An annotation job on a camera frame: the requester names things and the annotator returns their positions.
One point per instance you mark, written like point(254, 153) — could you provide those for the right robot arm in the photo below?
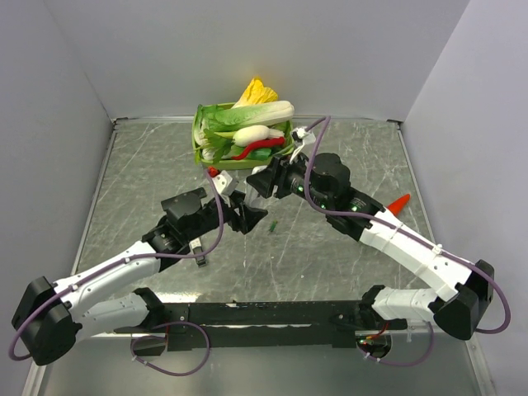
point(458, 293)

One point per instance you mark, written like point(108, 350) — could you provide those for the black base bar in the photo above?
point(264, 324)

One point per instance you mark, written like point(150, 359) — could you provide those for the orange toy carrot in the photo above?
point(398, 205)

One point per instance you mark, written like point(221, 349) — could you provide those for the red chili pepper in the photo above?
point(260, 144)

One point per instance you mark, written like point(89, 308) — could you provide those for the white toy radish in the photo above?
point(251, 134)

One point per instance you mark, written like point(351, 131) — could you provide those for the small green bok choy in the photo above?
point(201, 128)

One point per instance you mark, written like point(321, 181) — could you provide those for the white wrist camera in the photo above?
point(302, 139)
point(224, 183)

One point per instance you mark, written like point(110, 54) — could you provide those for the green parsley sprig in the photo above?
point(212, 146)

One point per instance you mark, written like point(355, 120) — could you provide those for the yellow toy cabbage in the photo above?
point(256, 93)

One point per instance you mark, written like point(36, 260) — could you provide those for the black remote control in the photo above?
point(197, 250)

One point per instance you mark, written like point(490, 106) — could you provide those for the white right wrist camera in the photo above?
point(302, 139)

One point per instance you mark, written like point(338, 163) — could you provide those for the long green napa cabbage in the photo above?
point(233, 119)

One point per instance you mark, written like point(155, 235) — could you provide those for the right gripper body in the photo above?
point(291, 171)

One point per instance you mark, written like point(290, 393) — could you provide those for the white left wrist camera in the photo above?
point(224, 183)

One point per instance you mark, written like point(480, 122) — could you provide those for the green plastic tray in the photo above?
point(258, 157)

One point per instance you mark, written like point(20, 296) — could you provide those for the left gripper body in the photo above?
point(230, 214)

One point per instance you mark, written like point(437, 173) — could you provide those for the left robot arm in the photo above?
point(48, 319)

